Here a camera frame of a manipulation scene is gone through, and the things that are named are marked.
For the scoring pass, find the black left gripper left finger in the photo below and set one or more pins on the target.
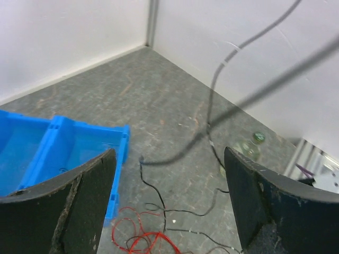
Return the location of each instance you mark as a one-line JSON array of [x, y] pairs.
[[64, 214]]

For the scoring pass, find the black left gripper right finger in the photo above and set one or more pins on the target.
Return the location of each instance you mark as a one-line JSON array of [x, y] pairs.
[[276, 214]]

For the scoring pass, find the blue plastic bin near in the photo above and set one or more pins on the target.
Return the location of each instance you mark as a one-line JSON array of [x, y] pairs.
[[67, 144]]

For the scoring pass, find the blue plastic bin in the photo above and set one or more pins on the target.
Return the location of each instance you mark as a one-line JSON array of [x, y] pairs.
[[67, 144], [20, 139]]

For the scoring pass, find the clear glass bottle right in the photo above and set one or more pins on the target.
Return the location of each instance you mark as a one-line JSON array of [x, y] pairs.
[[251, 147]]

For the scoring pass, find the blue plastic bin middle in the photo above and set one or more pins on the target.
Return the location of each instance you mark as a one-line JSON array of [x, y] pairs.
[[20, 139]]

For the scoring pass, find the aluminium corner post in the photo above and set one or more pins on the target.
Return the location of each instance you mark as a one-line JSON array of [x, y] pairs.
[[151, 23]]

